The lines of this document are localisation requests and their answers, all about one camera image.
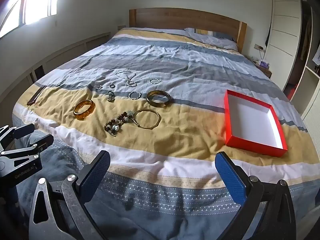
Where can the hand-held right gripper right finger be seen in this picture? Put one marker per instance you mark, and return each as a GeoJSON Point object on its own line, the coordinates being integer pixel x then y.
{"type": "Point", "coordinates": [231, 175]}

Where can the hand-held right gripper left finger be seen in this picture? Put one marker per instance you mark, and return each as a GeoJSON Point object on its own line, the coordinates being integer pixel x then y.
{"type": "Point", "coordinates": [96, 170]}

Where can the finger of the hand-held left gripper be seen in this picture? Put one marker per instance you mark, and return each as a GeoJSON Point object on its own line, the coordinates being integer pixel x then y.
{"type": "Point", "coordinates": [23, 130]}
{"type": "Point", "coordinates": [43, 142]}

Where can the amber bangle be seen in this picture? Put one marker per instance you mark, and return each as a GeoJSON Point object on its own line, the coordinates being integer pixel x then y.
{"type": "Point", "coordinates": [83, 117]}

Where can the red cardboard box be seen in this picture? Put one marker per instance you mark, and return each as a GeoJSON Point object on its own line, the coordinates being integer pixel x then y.
{"type": "Point", "coordinates": [252, 122]}

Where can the thin gold bangle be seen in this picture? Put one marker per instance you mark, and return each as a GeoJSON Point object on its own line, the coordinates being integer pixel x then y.
{"type": "Point", "coordinates": [147, 128]}

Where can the silver charm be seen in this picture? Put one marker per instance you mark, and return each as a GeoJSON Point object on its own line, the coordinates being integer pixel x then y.
{"type": "Point", "coordinates": [111, 97]}

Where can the dark olive bangle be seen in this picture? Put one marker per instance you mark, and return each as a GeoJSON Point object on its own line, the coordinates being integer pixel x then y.
{"type": "Point", "coordinates": [160, 104]}

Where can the person's leg in jeans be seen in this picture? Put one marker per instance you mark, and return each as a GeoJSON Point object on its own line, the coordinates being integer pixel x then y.
{"type": "Point", "coordinates": [25, 197]}

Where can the red item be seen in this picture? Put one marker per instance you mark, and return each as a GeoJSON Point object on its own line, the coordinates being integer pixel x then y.
{"type": "Point", "coordinates": [291, 92]}

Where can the wooden nightstand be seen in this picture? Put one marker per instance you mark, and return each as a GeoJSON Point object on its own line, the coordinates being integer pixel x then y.
{"type": "Point", "coordinates": [266, 72]}

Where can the purple box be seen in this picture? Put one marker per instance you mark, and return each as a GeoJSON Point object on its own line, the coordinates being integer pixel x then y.
{"type": "Point", "coordinates": [264, 64]}

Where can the white shelf unit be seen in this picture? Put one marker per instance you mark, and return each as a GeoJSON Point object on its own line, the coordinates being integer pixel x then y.
{"type": "Point", "coordinates": [312, 85]}

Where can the striped bed with headboard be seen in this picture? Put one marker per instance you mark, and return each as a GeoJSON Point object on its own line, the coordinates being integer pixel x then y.
{"type": "Point", "coordinates": [175, 62]}

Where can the window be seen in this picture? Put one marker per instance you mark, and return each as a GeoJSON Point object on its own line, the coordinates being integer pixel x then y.
{"type": "Point", "coordinates": [37, 2]}

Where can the light purple pillow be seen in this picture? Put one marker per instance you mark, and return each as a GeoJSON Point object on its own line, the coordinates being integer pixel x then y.
{"type": "Point", "coordinates": [215, 42]}

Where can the striped pillow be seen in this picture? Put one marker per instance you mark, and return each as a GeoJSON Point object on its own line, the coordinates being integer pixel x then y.
{"type": "Point", "coordinates": [222, 36]}

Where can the white wardrobe door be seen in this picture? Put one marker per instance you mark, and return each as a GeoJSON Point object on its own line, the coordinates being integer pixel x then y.
{"type": "Point", "coordinates": [282, 30]}

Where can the wooden headboard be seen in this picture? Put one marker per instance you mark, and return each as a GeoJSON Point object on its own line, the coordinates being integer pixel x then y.
{"type": "Point", "coordinates": [180, 18]}

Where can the low beige wall cabinet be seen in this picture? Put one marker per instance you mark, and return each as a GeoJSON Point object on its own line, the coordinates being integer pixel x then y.
{"type": "Point", "coordinates": [65, 52]}

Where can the wall power strip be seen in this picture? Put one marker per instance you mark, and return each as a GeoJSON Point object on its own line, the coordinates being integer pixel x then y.
{"type": "Point", "coordinates": [258, 47]}

